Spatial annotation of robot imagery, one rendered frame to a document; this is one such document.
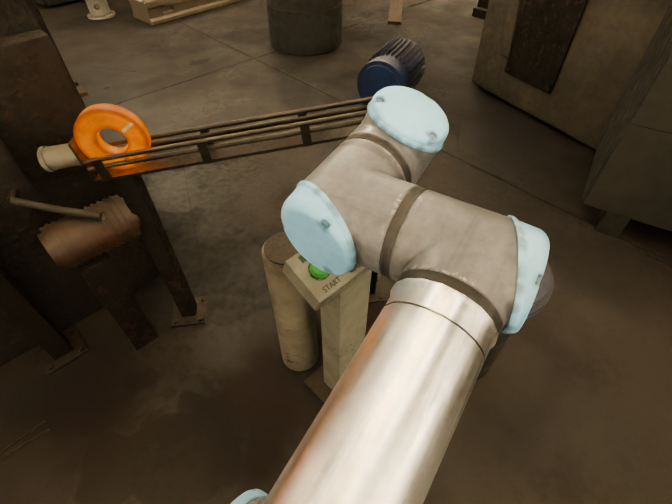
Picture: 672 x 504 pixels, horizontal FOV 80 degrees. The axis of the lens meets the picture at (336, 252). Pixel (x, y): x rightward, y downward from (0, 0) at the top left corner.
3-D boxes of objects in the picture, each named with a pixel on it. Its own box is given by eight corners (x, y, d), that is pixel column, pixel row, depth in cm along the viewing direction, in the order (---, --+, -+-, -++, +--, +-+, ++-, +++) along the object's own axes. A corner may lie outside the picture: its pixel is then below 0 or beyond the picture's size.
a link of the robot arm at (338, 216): (372, 238, 31) (437, 151, 37) (259, 191, 36) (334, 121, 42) (372, 303, 38) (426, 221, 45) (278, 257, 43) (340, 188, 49)
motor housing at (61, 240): (114, 334, 138) (26, 220, 99) (172, 299, 148) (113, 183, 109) (130, 359, 132) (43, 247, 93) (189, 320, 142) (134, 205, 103)
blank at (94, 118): (125, 172, 102) (122, 180, 100) (63, 130, 92) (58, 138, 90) (164, 137, 97) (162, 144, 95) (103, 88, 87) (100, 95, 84)
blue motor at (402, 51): (352, 113, 245) (354, 55, 220) (386, 78, 280) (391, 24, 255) (400, 125, 236) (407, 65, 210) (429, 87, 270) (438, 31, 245)
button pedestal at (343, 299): (297, 387, 125) (275, 253, 80) (351, 341, 136) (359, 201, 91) (332, 425, 117) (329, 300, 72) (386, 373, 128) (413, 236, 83)
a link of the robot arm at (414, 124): (352, 106, 39) (399, 62, 44) (325, 183, 50) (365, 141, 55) (432, 159, 38) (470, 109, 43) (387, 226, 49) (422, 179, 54)
